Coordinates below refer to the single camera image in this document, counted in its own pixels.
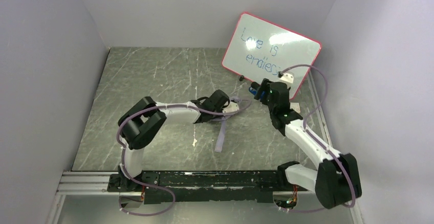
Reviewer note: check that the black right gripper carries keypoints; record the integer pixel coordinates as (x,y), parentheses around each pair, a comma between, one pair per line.
(261,89)

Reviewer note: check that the lilac folding umbrella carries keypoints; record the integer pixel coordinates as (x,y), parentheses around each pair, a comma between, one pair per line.
(225,124)

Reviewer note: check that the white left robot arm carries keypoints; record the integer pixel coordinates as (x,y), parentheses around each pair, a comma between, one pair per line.
(139,125)

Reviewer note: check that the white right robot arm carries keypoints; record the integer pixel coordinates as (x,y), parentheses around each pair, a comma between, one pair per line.
(335,179)

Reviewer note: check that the white staples box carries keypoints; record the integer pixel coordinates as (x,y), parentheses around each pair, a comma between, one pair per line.
(295,106)

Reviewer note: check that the blue black stapler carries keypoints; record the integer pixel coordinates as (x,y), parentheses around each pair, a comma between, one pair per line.
(254,88)

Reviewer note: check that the red framed whiteboard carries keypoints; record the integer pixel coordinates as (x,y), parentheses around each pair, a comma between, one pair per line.
(260,49)

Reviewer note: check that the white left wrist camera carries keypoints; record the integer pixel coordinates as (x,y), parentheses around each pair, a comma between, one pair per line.
(231,109)

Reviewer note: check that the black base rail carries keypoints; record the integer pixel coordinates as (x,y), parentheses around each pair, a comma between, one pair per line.
(156,187)

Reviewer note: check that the aluminium frame rail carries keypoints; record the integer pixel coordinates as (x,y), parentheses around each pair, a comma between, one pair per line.
(94,183)

